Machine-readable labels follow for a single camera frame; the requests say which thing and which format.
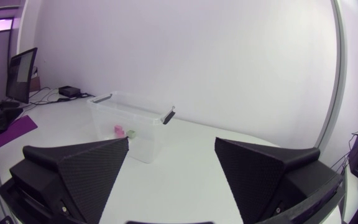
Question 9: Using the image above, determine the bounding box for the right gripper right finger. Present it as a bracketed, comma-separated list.
[214, 137, 343, 224]

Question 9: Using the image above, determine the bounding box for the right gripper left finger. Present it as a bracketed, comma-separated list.
[9, 136, 130, 224]

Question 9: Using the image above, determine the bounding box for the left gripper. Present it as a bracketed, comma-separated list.
[0, 107, 24, 136]

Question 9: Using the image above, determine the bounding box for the clear plastic container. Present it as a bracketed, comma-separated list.
[86, 90, 176, 164]

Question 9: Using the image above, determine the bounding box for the dark mat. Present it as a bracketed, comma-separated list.
[0, 114, 39, 152]

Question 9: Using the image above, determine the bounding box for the dark screen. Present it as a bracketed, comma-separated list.
[5, 47, 39, 105]

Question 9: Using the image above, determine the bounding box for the pink toy brick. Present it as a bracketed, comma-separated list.
[114, 124, 126, 139]

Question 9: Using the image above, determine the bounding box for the black power brick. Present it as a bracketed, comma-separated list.
[58, 85, 82, 98]

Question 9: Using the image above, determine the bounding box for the black cable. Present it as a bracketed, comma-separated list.
[17, 86, 96, 110]

